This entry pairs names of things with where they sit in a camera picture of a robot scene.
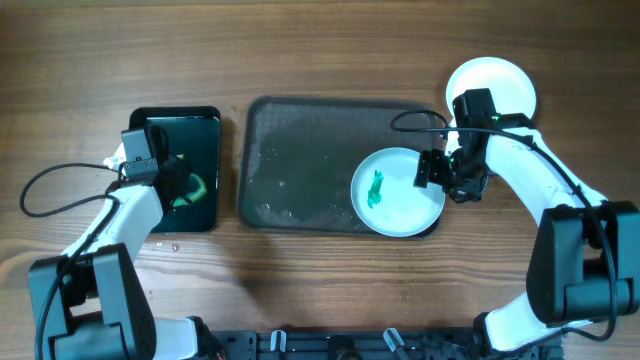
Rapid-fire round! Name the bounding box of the green yellow scrub sponge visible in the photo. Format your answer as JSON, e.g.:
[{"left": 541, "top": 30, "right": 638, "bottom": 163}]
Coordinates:
[{"left": 171, "top": 154, "right": 208, "bottom": 208}]

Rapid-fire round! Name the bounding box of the white plate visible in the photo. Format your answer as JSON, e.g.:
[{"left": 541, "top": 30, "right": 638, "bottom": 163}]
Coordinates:
[
  {"left": 350, "top": 147, "right": 445, "bottom": 237},
  {"left": 445, "top": 57, "right": 537, "bottom": 127}
]

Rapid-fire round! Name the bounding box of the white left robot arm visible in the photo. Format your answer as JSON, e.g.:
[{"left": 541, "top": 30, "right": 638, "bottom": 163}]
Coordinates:
[{"left": 28, "top": 157, "right": 215, "bottom": 359}]

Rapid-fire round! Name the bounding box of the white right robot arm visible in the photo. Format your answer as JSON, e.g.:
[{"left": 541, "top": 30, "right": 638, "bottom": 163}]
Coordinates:
[{"left": 414, "top": 111, "right": 639, "bottom": 357}]

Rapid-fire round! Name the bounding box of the dark brown serving tray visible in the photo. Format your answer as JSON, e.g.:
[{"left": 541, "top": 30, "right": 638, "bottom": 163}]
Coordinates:
[{"left": 237, "top": 96, "right": 440, "bottom": 236}]

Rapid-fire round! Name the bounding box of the black water basin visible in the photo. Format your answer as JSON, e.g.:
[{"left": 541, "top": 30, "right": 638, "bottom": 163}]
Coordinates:
[{"left": 129, "top": 106, "right": 221, "bottom": 233}]

